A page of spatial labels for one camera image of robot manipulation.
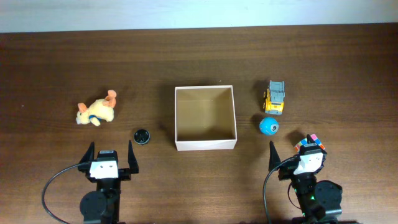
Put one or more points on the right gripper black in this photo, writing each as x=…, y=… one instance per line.
x=285, y=171

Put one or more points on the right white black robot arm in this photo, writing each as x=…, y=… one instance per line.
x=319, y=201

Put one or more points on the yellow grey toy truck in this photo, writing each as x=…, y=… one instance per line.
x=274, y=98

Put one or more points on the black round puck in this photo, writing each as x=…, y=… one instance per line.
x=141, y=136

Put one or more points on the white open cardboard box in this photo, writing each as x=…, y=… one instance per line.
x=205, y=118

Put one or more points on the multicolour puzzle cube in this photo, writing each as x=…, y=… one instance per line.
x=306, y=141

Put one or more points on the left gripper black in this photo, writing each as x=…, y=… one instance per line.
x=125, y=173

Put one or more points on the blue toy ball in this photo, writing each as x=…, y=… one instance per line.
x=269, y=126

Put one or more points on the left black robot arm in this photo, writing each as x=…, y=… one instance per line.
x=102, y=205

